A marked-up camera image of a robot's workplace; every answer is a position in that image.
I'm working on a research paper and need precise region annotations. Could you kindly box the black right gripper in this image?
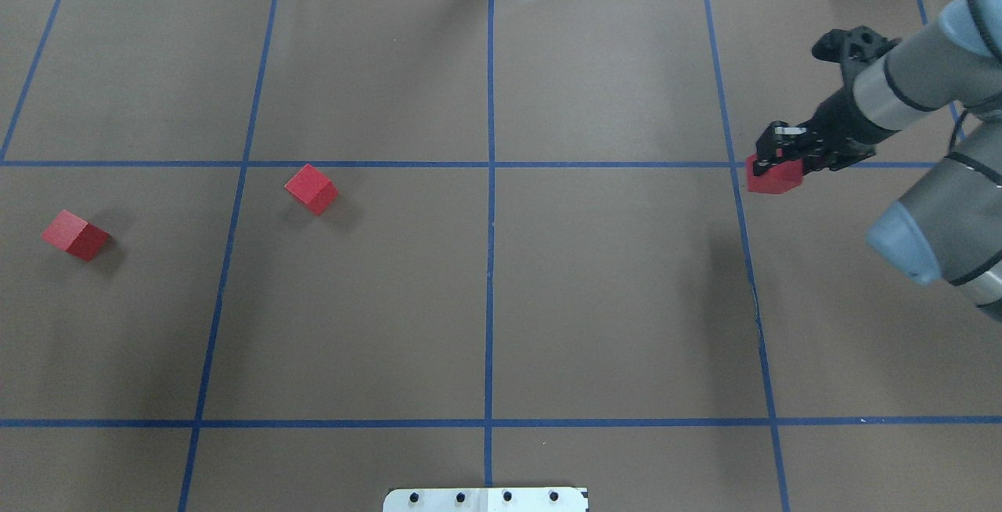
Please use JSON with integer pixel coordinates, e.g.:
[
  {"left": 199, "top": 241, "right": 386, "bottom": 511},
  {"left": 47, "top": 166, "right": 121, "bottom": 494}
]
[{"left": 752, "top": 88, "right": 878, "bottom": 177}]

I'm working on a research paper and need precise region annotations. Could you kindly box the red block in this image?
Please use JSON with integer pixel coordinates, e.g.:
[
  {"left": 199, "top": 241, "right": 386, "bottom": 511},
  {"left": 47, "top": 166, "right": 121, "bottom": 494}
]
[
  {"left": 285, "top": 164, "right": 339, "bottom": 216},
  {"left": 41, "top": 210, "right": 110, "bottom": 261}
]

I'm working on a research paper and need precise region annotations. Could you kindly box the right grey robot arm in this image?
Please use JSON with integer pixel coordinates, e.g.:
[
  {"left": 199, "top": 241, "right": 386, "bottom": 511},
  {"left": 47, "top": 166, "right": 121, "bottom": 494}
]
[{"left": 745, "top": 0, "right": 1001, "bottom": 320}]

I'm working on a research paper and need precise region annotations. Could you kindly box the white metal plate bottom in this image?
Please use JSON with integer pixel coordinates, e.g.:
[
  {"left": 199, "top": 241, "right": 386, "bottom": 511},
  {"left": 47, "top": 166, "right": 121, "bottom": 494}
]
[{"left": 382, "top": 486, "right": 590, "bottom": 511}]

